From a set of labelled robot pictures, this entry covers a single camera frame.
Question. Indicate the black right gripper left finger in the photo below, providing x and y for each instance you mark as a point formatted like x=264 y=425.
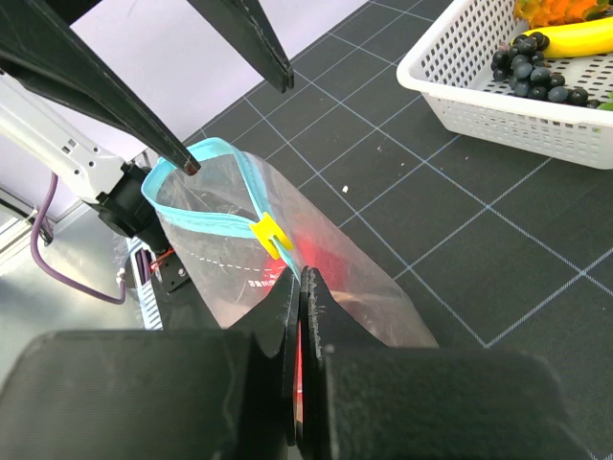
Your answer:
x=179 y=394

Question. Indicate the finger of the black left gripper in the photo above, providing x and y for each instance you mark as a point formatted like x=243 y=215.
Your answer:
x=41 y=51
x=245 y=26

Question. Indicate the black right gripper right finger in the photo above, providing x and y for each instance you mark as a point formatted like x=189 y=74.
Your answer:
x=365 y=400

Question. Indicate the red toy apple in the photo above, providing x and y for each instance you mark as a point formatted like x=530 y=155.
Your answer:
x=334 y=268

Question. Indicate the yellow zipper slider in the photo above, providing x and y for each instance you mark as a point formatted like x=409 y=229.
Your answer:
x=271 y=236

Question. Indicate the clear zip bag teal zipper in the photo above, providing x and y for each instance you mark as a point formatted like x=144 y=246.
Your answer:
x=228 y=272

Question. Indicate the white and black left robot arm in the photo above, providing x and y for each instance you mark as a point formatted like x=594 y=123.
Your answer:
x=123 y=194

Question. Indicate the black grid cutting mat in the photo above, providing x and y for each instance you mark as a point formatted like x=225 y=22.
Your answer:
x=497 y=247

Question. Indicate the white plastic basket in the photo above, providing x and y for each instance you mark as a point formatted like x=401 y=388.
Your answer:
x=450 y=67

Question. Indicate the black toy blackberry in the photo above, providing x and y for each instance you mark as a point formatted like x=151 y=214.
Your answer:
x=522 y=65

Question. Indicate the orange toy pineapple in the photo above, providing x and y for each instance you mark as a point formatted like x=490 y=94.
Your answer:
x=546 y=13

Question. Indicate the yellow toy banana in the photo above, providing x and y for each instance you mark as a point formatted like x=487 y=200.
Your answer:
x=579 y=39

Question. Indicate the slotted grey cable duct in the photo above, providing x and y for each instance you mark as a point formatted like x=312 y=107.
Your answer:
x=137 y=264

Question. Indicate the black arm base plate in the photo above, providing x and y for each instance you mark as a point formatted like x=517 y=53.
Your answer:
x=169 y=271

